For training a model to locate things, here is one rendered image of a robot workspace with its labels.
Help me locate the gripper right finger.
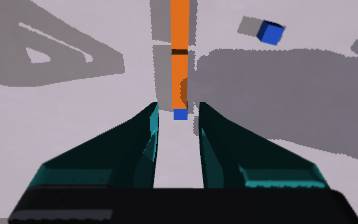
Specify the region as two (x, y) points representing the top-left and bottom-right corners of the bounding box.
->
(198, 102), (331, 189)

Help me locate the orange rod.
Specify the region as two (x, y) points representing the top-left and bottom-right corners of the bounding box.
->
(171, 49), (188, 109)
(171, 0), (190, 49)

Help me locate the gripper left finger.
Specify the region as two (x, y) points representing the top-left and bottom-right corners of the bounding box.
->
(27, 102), (159, 189)

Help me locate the blue cube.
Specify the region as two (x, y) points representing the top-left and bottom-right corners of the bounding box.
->
(174, 102), (188, 120)
(257, 20), (284, 46)

